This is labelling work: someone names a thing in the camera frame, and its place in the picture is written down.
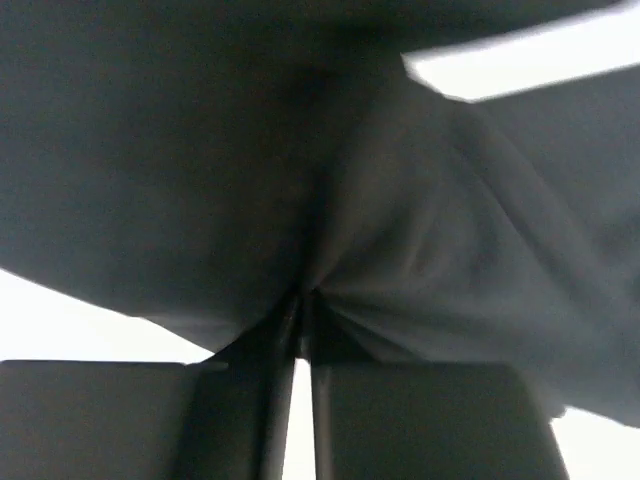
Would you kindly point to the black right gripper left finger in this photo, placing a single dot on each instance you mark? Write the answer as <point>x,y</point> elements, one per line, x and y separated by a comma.
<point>223,418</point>

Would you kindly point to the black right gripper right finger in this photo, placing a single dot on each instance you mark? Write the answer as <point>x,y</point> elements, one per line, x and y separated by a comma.
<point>376,419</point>

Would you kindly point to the black trousers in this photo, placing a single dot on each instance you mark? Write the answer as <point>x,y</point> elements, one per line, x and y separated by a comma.
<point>193,162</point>

